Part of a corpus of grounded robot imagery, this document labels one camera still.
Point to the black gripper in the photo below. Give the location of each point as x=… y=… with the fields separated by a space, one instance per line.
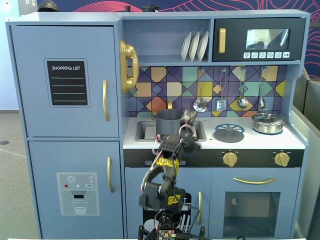
x=188 y=118

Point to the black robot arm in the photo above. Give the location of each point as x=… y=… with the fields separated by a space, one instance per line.
x=167 y=190

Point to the gray pot lid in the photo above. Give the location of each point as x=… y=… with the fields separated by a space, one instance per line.
x=228 y=136

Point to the steel pot lid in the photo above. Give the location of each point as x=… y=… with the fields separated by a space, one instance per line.
x=268 y=117

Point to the steel slotted spoon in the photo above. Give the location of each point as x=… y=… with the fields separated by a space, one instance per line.
x=200 y=105

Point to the gray pot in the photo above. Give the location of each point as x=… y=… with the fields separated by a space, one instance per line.
x=167 y=123

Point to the gold faucet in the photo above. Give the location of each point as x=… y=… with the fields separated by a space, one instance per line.
x=170 y=103

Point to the steel spatula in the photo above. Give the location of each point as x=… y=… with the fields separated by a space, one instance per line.
x=221 y=105

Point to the gray sink basin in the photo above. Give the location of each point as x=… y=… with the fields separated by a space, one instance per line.
x=146 y=131

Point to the steel ladle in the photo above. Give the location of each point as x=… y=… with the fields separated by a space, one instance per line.
x=242 y=103

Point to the gold stove knob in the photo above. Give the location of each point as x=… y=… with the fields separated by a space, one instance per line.
x=282 y=159
x=230 y=159

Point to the blue oven door with window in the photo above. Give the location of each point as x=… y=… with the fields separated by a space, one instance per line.
x=217 y=180

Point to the white plate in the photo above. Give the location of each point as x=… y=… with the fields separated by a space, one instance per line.
x=185 y=47
x=193 y=47
x=203 y=46

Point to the small steel spoon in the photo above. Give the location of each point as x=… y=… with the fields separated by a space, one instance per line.
x=261 y=102

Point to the steel pot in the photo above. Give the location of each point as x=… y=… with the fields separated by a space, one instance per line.
x=267 y=127

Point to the gold toy telephone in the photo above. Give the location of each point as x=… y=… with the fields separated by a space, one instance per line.
x=130 y=50

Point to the black microwave door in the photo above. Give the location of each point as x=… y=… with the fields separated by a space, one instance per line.
x=235 y=30

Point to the black round device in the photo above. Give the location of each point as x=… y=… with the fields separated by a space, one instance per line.
x=150 y=8

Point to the robot control board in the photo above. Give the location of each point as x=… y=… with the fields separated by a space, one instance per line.
x=167 y=235

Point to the gray partition panel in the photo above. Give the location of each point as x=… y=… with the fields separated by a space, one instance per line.
x=310 y=125

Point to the small black cylinder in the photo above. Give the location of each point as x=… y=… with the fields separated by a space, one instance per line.
x=128 y=8

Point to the black shopping list board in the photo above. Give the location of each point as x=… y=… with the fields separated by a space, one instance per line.
x=67 y=75

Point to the blue fridge door with dispenser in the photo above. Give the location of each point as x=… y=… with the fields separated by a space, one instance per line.
x=50 y=155

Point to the blue toy kitchen body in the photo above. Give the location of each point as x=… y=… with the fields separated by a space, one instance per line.
x=75 y=17

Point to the blue fridge door with board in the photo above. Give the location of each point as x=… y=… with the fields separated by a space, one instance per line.
x=30 y=112

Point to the black helmet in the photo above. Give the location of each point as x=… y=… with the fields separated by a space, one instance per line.
x=48 y=6

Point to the black floor disc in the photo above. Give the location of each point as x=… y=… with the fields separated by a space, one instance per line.
x=4 y=142

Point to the white wall paper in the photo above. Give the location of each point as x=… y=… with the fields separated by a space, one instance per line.
x=6 y=7

